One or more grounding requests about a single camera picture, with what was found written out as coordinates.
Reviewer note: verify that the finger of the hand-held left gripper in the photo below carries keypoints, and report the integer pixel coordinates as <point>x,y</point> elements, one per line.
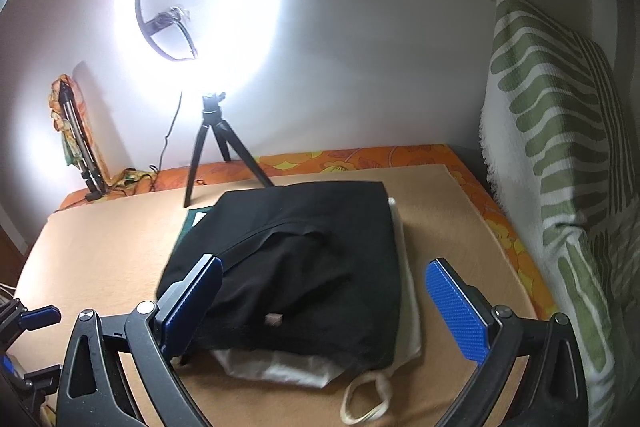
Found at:
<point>42,374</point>
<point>42,314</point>

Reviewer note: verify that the cream tote bag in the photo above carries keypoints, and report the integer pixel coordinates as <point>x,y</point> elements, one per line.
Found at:
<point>410,307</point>

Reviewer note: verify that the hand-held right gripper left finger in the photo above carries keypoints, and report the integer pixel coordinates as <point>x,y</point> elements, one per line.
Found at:
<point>195,302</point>

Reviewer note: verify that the orange floral bedsheet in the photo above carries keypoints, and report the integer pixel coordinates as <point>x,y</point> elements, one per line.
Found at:
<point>520,257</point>

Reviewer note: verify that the dark green cloth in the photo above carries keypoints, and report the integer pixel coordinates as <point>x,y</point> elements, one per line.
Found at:
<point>186,232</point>

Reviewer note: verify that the black mini tripod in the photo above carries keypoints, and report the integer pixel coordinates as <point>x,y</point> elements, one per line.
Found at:
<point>212,122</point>

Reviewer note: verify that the black garment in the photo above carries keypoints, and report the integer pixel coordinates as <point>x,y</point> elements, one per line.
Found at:
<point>300,257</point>

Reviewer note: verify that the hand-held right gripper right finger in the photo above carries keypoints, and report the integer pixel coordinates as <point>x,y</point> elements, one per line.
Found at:
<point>460,317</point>

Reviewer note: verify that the beige blanket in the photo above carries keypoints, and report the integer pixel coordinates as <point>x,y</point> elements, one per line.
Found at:
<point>100,247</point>

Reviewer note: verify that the green striped white pillow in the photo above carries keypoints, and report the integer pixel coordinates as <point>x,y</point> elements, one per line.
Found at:
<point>550,132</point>

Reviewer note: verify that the orange floral cloth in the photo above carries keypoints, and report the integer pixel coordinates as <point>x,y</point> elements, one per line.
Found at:
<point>92,142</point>

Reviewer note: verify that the folded black stand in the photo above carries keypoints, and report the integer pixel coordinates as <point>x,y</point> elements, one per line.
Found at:
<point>75,132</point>

